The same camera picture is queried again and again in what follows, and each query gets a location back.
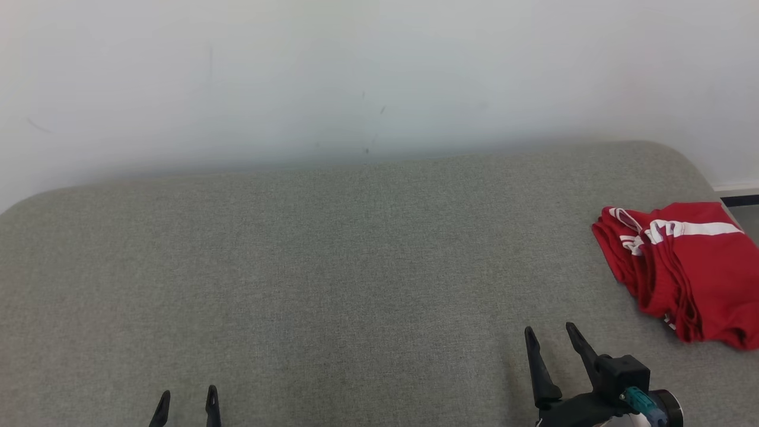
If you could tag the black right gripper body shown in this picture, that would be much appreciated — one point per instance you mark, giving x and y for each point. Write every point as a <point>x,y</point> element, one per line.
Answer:
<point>616,373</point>

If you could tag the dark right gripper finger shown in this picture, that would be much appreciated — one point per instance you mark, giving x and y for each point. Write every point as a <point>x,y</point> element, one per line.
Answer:
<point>587,353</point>
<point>544,379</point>

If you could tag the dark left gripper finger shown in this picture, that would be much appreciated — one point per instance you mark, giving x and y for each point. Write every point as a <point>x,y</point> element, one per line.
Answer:
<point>161,412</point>
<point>213,409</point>

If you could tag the red shorts white side stripe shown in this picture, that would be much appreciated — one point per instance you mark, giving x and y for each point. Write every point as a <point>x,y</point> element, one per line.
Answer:
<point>717,279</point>

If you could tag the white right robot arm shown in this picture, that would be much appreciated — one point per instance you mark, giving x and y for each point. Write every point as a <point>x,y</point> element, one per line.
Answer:
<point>625,423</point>

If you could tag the teal right gripper connector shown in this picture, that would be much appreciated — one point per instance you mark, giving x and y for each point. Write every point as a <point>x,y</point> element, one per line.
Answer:
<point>643,403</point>

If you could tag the grey fabric sofa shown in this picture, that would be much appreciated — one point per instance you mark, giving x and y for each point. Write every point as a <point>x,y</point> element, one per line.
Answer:
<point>326,267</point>

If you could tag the dark skirting board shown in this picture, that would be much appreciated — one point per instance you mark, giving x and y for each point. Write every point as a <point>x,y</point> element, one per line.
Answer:
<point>741,200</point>

